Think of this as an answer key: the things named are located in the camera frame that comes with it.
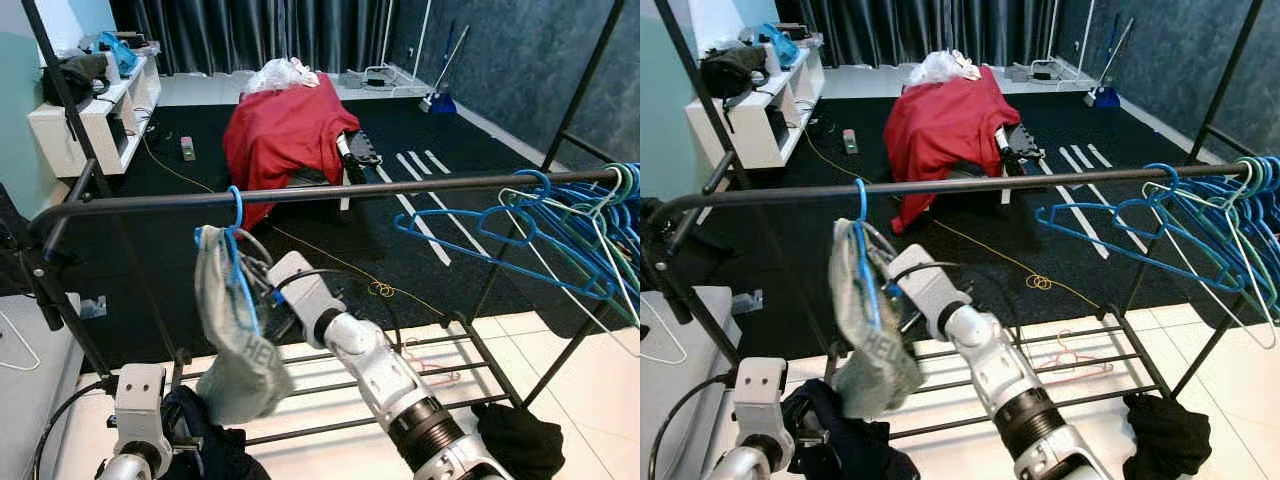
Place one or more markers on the navy garment with gold print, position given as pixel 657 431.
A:
pixel 225 440
pixel 860 450

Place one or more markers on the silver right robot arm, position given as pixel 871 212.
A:
pixel 1020 385
pixel 390 390

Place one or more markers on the black shoulder bag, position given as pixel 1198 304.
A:
pixel 75 75
pixel 735 70

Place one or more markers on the blue hanger carrying grey garment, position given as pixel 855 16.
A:
pixel 862 200
pixel 236 205

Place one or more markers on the blue plastic hanger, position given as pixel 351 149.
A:
pixel 1140 248
pixel 628 215
pixel 1245 230
pixel 1270 205
pixel 600 235
pixel 500 259

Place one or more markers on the grey garment with lettering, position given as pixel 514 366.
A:
pixel 875 360
pixel 240 360

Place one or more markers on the black carpet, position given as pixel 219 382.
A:
pixel 800 240
pixel 150 250

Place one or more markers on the grey upholstered ottoman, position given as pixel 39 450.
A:
pixel 30 420
pixel 680 420

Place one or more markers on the black metal clothes rack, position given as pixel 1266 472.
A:
pixel 400 187
pixel 1000 184

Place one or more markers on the red cloth cover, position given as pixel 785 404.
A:
pixel 945 135
pixel 285 140

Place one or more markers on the small grey remote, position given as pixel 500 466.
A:
pixel 849 140
pixel 187 148

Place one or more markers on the white floor strip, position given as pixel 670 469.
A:
pixel 425 232
pixel 1085 227

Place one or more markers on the black white machine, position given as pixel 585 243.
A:
pixel 358 150
pixel 1018 145

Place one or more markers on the white plastic bag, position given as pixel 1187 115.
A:
pixel 945 68
pixel 285 75

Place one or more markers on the white shelf unit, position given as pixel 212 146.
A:
pixel 755 120
pixel 90 130

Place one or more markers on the dark curtain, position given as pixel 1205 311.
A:
pixel 250 35
pixel 920 30

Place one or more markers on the blue mop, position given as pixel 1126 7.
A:
pixel 440 102
pixel 1102 97

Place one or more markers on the blue bag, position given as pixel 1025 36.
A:
pixel 118 52
pixel 778 45

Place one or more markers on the black crumpled garment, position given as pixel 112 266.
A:
pixel 520 440
pixel 1165 435

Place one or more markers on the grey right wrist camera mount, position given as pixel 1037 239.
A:
pixel 300 290
pixel 940 285

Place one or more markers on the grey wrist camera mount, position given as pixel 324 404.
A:
pixel 940 285
pixel 300 290
pixel 762 395
pixel 140 400

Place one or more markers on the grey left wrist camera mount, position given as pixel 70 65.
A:
pixel 140 400
pixel 762 395

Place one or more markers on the grey metal bracket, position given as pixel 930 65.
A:
pixel 746 302
pixel 92 306

